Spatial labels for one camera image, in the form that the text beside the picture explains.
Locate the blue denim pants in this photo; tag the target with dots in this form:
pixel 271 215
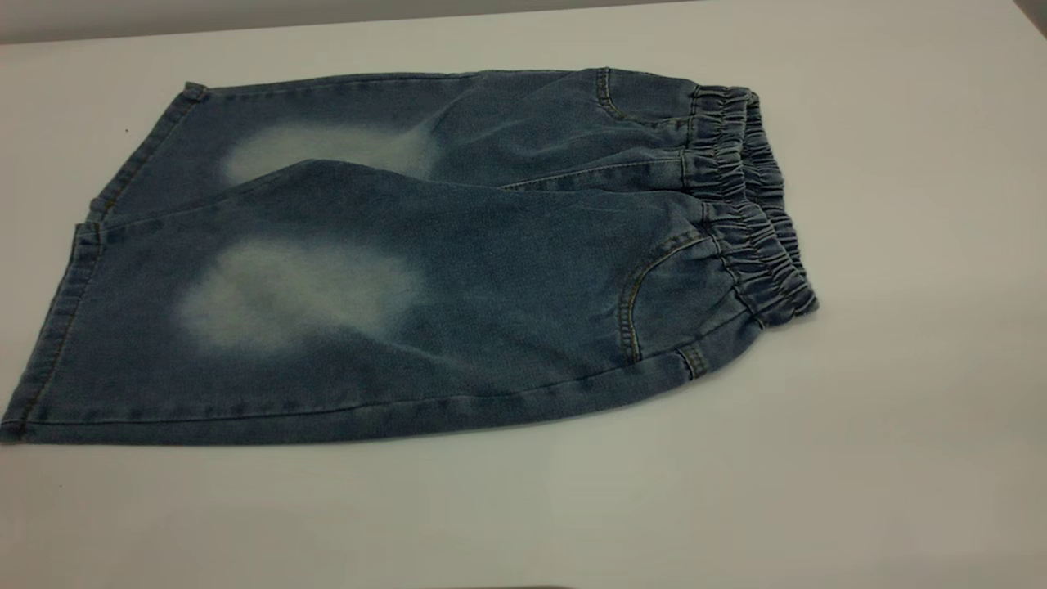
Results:
pixel 491 286

